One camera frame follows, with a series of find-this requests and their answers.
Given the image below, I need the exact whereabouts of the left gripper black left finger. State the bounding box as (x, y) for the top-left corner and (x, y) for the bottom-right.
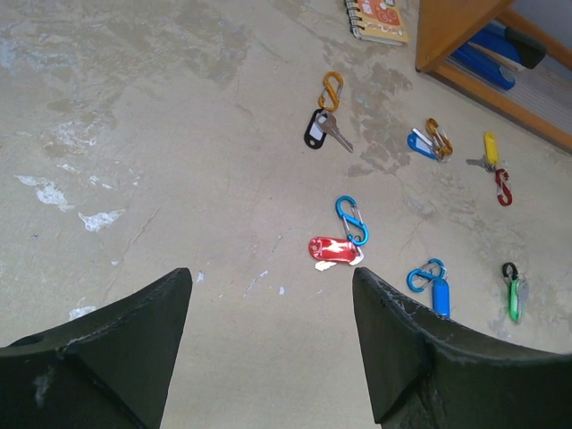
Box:
(1, 268), (192, 428)

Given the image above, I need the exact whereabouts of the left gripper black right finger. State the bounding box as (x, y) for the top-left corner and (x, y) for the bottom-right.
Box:
(352, 267), (571, 428)

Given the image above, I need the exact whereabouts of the silver key with blue tag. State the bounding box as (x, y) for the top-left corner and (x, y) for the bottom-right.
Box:
(432, 278), (450, 317)

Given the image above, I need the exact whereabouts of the light-blue S carabiner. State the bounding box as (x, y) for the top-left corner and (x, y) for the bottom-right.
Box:
(406, 258), (447, 293)

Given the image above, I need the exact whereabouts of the silver key with green tag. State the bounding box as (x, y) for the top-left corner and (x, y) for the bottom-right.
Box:
(509, 276), (530, 324)

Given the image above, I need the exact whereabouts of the black S carabiner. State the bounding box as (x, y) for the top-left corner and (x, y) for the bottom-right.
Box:
(501, 262), (519, 282)

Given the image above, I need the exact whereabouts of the silver key with red tag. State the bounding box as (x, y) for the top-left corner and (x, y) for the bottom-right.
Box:
(308, 237), (365, 272)

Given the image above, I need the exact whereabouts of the teal S carabiner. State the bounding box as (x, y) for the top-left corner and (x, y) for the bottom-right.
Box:
(335, 195), (369, 247)

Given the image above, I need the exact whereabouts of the red S carabiner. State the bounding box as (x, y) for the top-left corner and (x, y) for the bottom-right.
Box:
(495, 168), (513, 206)

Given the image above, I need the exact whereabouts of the silver key with yellow tag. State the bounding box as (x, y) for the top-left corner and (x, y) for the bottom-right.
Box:
(466, 131), (500, 172)

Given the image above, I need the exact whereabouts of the orange S carabiner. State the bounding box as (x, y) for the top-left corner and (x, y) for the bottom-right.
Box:
(318, 71), (344, 113)
(425, 118), (453, 161)

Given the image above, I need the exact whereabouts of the silver key with dark-blue tag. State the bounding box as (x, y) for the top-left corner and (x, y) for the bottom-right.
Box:
(407, 128), (439, 161)

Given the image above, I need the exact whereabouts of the silver key with black tag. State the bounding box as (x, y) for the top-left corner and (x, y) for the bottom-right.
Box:
(303, 109), (354, 153)

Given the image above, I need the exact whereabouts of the wooden shelf rack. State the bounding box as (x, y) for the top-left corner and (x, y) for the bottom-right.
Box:
(416, 1), (571, 150)

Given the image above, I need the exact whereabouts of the blue black stapler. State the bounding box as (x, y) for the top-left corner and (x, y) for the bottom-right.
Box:
(448, 21), (547, 91)

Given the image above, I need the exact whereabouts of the orange spiral notebook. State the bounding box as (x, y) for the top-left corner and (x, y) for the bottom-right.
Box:
(345, 0), (409, 46)

